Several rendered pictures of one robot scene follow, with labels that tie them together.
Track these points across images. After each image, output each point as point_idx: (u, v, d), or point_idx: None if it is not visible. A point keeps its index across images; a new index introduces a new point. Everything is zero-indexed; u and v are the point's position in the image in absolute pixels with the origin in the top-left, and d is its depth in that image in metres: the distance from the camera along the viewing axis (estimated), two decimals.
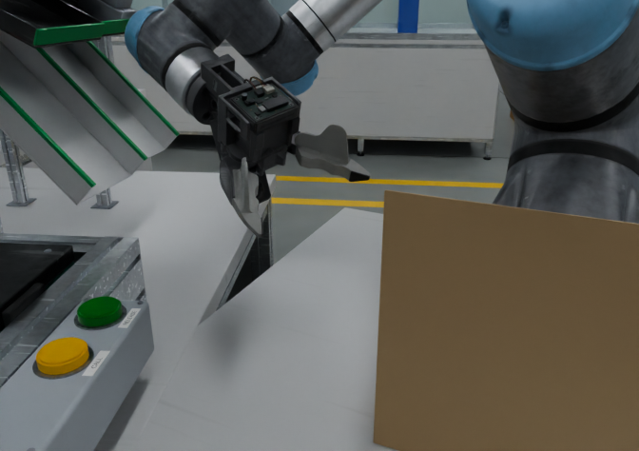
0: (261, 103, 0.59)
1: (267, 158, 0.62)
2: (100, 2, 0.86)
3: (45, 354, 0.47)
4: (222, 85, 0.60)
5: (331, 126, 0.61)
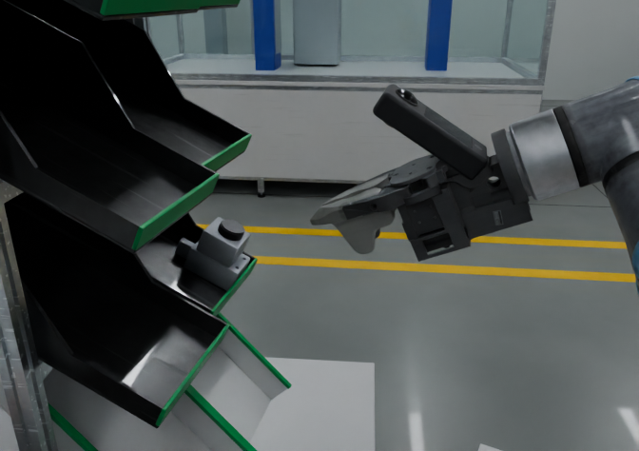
0: None
1: None
2: (208, 260, 0.65)
3: None
4: (486, 231, 0.54)
5: (377, 235, 0.61)
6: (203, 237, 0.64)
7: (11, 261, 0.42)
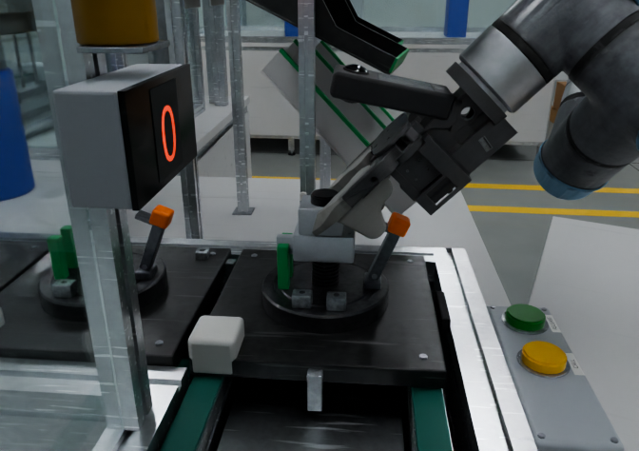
0: None
1: None
2: (317, 238, 0.58)
3: (535, 356, 0.53)
4: (479, 161, 0.54)
5: (383, 205, 0.62)
6: (301, 216, 0.57)
7: None
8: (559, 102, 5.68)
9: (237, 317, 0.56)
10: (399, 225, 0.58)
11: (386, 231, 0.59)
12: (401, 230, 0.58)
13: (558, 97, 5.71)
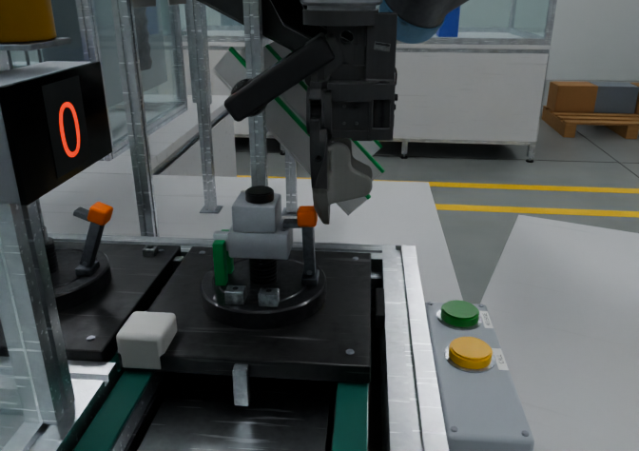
0: None
1: None
2: (250, 235, 0.59)
3: (461, 351, 0.53)
4: (392, 63, 0.51)
5: (369, 168, 0.59)
6: (235, 213, 0.58)
7: None
8: (552, 102, 5.69)
9: (168, 313, 0.56)
10: (305, 216, 0.59)
11: (298, 227, 0.59)
12: (309, 221, 0.59)
13: (551, 97, 5.71)
